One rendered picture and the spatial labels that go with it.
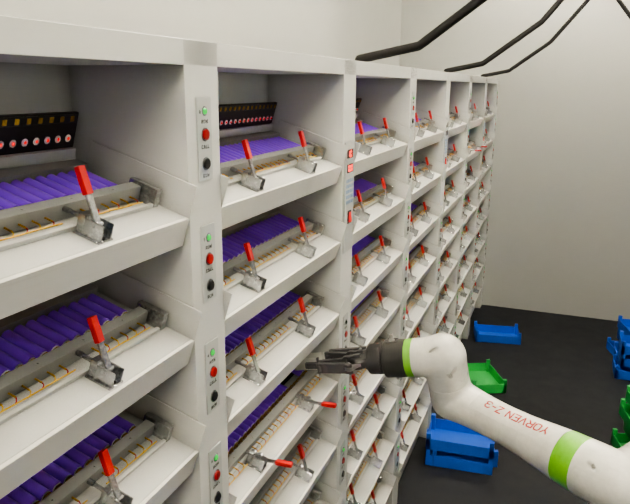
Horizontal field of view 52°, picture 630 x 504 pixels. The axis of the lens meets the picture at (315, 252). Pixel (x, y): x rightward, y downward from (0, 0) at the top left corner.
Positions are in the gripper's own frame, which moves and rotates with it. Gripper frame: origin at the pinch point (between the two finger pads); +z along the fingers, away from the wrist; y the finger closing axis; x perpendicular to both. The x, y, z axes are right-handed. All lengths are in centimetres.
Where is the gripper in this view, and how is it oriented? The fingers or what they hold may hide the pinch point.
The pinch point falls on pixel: (309, 361)
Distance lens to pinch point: 169.0
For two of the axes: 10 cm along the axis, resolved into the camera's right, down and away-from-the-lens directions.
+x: 1.8, 9.7, 1.7
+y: -3.6, 2.3, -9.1
